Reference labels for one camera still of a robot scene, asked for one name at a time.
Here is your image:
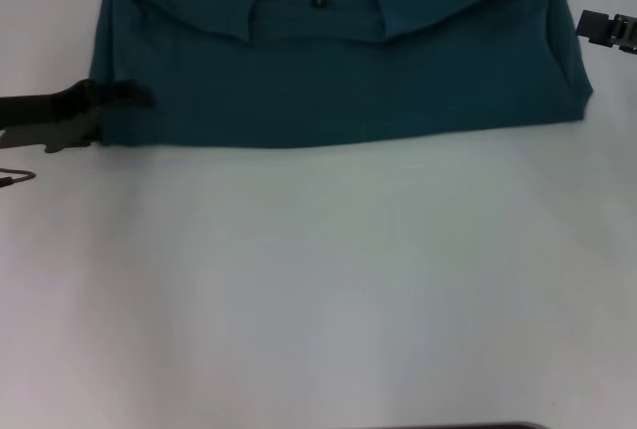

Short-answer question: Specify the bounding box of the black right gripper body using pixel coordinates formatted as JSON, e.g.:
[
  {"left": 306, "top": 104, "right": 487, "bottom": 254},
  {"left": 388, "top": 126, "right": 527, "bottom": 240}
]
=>
[{"left": 610, "top": 13, "right": 637, "bottom": 57}]

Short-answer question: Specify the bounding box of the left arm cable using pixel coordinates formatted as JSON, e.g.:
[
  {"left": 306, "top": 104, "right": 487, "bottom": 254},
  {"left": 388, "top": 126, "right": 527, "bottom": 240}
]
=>
[{"left": 0, "top": 168, "right": 38, "bottom": 189}]

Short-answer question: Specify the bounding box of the teal t-shirt with FREE print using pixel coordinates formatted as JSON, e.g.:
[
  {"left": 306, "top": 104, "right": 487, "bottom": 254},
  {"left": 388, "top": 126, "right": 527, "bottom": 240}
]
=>
[{"left": 88, "top": 0, "right": 597, "bottom": 150}]

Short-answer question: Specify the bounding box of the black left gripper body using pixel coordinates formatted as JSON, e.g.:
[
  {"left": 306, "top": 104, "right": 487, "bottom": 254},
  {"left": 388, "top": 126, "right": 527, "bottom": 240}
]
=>
[{"left": 0, "top": 78, "right": 108, "bottom": 154}]

